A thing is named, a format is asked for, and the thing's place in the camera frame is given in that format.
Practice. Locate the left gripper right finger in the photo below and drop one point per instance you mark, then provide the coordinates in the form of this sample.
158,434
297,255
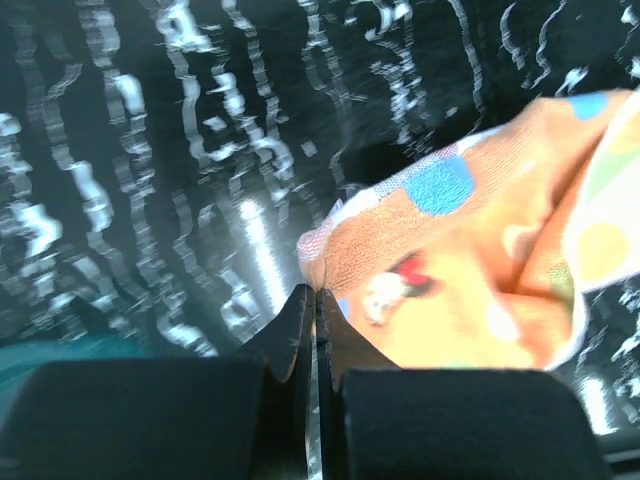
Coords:
379,421

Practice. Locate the black marbled table mat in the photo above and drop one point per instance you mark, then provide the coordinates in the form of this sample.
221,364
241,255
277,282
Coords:
160,159

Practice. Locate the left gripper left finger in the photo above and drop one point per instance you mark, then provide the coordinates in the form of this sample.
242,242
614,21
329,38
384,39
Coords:
237,416

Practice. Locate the blue transparent plastic bin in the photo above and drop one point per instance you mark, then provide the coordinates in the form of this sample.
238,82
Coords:
36,352

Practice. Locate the orange polka dot towel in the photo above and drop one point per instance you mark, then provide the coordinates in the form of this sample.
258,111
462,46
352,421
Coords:
491,251

